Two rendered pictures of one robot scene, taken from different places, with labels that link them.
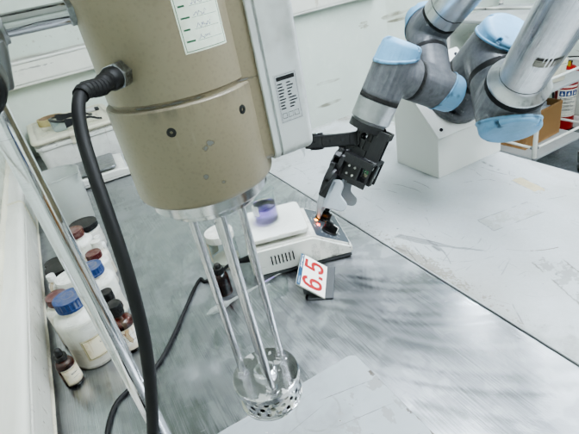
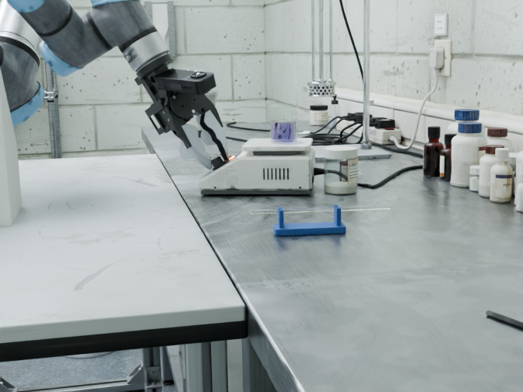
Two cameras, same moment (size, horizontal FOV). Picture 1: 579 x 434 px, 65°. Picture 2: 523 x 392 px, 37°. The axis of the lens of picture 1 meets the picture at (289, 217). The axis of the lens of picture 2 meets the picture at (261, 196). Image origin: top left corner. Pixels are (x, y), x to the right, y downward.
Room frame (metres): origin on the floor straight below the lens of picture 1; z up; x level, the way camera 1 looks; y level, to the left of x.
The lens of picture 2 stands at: (2.16, 0.28, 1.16)
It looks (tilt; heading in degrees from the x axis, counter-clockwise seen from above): 11 degrees down; 192
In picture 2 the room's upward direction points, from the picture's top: 1 degrees counter-clockwise
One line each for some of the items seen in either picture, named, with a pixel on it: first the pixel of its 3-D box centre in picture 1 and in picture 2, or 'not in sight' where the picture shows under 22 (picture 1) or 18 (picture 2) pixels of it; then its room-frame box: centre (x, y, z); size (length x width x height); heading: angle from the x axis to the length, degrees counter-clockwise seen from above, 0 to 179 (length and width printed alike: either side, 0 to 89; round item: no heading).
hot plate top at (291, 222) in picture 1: (273, 222); (278, 144); (0.78, 0.03, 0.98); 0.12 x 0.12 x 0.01; 5
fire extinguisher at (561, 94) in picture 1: (564, 94); not in sight; (2.98, -2.07, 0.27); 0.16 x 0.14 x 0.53; 113
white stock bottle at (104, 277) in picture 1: (102, 290); (468, 154); (0.71, 0.37, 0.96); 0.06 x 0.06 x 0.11
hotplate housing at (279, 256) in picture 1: (289, 237); (265, 168); (0.78, 0.01, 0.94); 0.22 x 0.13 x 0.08; 95
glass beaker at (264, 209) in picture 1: (264, 203); (282, 122); (0.79, 0.04, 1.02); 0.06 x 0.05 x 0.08; 162
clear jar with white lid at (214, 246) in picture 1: (222, 247); (341, 170); (0.80, 0.15, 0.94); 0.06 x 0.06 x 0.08
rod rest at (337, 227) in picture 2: not in sight; (309, 219); (1.10, 0.13, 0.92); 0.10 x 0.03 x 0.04; 106
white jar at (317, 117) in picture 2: not in sight; (318, 114); (-0.39, -0.04, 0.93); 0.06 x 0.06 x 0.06
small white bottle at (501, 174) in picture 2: (102, 257); (501, 175); (0.85, 0.41, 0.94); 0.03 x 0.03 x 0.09
